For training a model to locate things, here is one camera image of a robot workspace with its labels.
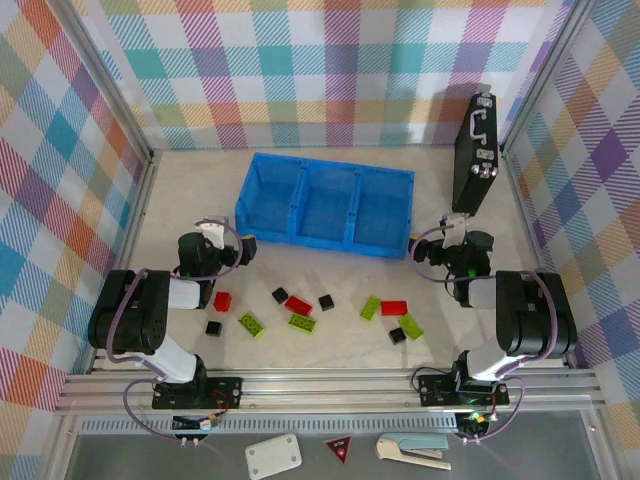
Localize small lit controller board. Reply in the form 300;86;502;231
457;410;499;437

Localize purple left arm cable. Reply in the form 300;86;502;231
102;219;252;445

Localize aluminium frame post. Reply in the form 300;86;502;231
498;0;597;157
52;0;157;166

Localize slotted grey cable duct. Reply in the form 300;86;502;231
79;417;461;434

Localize aluminium mounting rail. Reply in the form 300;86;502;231
52;368;606;417

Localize black briefcase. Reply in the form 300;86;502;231
451;92;500;218

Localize red triangle sign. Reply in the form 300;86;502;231
322;435;353;466

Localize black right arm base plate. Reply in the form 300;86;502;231
417;372;511;407

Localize grey blue stapler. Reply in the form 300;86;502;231
375;432;453;472

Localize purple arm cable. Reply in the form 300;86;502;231
102;219;252;445
408;223;576;445

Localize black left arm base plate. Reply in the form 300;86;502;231
151;375;245;412

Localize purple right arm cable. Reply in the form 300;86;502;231
408;223;576;445

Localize white plastic plate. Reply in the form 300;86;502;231
244;433;304;480

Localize blue three-compartment bin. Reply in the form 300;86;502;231
234;152;417;261

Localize small wire connector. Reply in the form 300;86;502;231
172;412;222;433

